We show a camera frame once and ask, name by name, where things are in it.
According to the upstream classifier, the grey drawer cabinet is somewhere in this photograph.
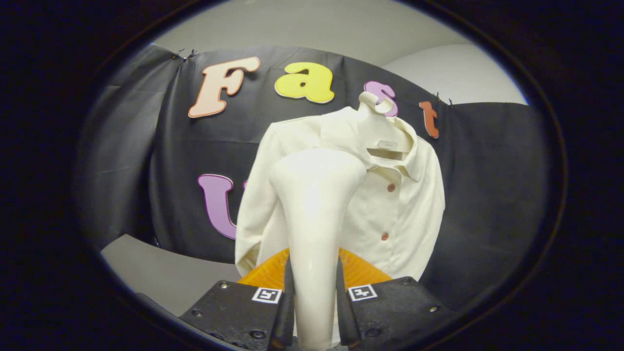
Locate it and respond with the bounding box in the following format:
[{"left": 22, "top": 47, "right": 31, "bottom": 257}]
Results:
[{"left": 100, "top": 234, "right": 242, "bottom": 317}]

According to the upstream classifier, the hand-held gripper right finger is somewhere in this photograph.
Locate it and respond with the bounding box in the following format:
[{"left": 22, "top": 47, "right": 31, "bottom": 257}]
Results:
[{"left": 335, "top": 248, "right": 456, "bottom": 349}]

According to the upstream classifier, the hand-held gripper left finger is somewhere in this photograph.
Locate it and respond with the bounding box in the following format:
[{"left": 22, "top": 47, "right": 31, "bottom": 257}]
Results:
[{"left": 178, "top": 248, "right": 295, "bottom": 351}]

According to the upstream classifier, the cream garment steamer head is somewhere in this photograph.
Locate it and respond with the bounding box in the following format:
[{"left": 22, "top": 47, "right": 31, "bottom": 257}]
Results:
[{"left": 269, "top": 148, "right": 367, "bottom": 351}]

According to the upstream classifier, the black backdrop cloth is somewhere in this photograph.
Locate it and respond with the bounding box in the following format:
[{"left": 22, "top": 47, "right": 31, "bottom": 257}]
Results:
[{"left": 76, "top": 43, "right": 551, "bottom": 312}]

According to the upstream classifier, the cream plastic clothes hanger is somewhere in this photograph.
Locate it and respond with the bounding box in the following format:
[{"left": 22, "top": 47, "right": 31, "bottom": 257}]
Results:
[{"left": 357, "top": 91, "right": 415, "bottom": 161}]

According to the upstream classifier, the cream button shirt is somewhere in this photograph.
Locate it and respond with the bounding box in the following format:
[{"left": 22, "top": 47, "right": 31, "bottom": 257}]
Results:
[{"left": 235, "top": 105, "right": 446, "bottom": 282}]

